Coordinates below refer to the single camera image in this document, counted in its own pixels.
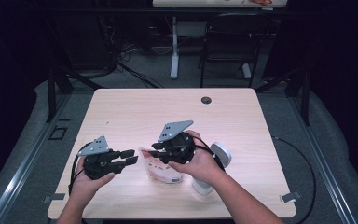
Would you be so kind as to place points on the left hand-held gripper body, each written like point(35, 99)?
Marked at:
point(94, 165)

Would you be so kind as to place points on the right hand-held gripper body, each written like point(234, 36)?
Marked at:
point(180, 149)

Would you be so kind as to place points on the pink white spouted refill pouch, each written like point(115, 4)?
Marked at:
point(160, 172)

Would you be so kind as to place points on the clear container with grey lid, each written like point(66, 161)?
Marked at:
point(222, 154)

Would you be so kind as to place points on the person's left hand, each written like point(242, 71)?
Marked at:
point(85, 188)

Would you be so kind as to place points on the person's right hand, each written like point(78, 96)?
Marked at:
point(203, 168)

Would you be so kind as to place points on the grey tape piece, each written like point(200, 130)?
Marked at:
point(290, 196)
point(55, 197)

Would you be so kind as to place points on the black square floor socket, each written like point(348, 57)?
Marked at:
point(51, 133)

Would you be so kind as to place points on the black table grommet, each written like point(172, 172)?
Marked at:
point(206, 100)

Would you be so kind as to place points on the black metal stand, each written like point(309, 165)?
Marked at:
point(306, 99)
point(51, 93)

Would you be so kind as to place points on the white background desk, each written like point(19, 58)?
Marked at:
point(174, 46)

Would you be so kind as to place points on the black folding chair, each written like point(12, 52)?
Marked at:
point(230, 40)

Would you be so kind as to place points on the orange thing on background desk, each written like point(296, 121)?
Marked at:
point(261, 2)

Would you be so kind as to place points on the aluminium floor rail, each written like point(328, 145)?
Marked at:
point(323, 165)
point(28, 161)

